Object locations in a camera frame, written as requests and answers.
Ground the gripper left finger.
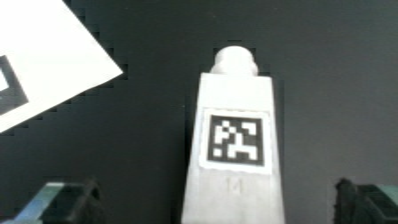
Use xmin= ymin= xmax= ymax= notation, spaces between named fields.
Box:
xmin=11 ymin=180 xmax=107 ymax=224

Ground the white table leg with tag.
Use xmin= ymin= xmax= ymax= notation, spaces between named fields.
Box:
xmin=182 ymin=46 xmax=287 ymax=224

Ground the white square tabletop panel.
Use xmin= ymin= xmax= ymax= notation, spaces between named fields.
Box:
xmin=0 ymin=0 xmax=123 ymax=133

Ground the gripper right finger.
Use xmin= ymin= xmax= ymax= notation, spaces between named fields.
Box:
xmin=335 ymin=179 xmax=398 ymax=224

